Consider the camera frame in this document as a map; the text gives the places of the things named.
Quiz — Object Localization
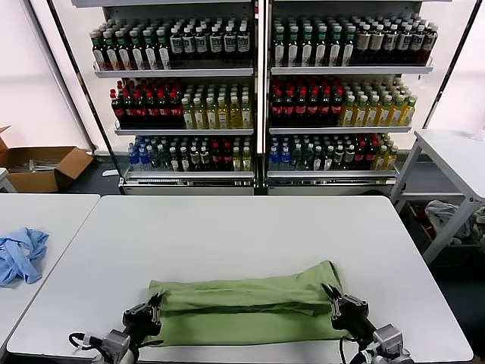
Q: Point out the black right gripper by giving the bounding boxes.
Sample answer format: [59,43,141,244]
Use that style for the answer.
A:
[321,282,377,341]

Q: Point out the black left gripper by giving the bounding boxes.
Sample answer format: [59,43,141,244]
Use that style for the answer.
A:
[123,292,166,349]

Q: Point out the green polo shirt with print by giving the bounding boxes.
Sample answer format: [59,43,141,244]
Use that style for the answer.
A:
[145,259,352,348]

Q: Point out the dark storage crate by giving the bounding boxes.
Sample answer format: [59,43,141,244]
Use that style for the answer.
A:
[398,199,485,267]

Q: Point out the grey crumpled cloth pile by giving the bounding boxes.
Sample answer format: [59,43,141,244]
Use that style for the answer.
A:
[424,199,463,240]

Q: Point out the crumpled light blue shirt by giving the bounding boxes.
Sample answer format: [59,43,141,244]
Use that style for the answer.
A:
[0,226,50,287]

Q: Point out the grey green crumpled cloth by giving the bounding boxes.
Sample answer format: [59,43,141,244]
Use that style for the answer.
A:
[469,206,485,243]

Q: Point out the open brown cardboard box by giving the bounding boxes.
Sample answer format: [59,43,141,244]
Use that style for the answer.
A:
[0,126,95,194]

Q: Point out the white side table with legs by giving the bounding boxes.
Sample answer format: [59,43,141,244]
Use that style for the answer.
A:
[390,128,485,266]

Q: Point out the small grey side stand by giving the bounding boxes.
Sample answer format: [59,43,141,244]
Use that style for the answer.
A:
[0,168,17,193]

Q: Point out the grey drinks display shelf unit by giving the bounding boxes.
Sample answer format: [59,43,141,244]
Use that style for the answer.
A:
[264,0,453,196]
[71,0,260,196]

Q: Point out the green cap tea bottle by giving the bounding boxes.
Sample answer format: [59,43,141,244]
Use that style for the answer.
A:
[143,29,158,71]
[300,25,315,66]
[274,25,287,66]
[103,30,118,72]
[117,30,132,72]
[156,28,171,71]
[130,30,145,71]
[314,25,329,66]
[327,25,343,66]
[286,25,301,66]
[341,25,356,66]
[90,32,105,72]

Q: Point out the beige label tea bottle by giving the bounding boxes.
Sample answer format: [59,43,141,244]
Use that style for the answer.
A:
[369,24,384,64]
[355,24,371,64]

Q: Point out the white cap dark label bottle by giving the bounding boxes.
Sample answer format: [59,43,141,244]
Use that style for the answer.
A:
[169,27,183,61]
[182,27,196,61]
[383,24,398,64]
[424,23,438,64]
[236,24,251,61]
[410,24,425,64]
[396,24,411,64]
[195,26,209,61]
[208,26,223,61]
[222,25,237,61]

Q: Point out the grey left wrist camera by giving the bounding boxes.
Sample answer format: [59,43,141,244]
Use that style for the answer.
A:
[102,328,133,358]

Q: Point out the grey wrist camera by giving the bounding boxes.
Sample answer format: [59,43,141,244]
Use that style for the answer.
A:
[102,328,133,358]
[373,322,405,356]

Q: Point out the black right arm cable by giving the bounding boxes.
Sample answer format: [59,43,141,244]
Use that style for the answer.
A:
[338,337,365,364]

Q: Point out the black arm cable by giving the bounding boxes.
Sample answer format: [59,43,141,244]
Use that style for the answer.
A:
[338,337,365,364]
[67,332,105,353]

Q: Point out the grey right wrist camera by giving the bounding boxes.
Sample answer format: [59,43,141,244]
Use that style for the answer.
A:
[373,322,405,356]

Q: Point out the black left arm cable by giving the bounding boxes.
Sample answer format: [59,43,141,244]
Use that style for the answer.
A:
[67,332,105,353]

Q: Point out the black slanted frame pole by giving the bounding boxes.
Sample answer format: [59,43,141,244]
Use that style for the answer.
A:
[421,0,485,129]
[45,0,125,187]

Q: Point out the grey slanted frame pole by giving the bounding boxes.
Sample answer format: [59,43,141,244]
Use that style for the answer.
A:
[19,0,95,152]

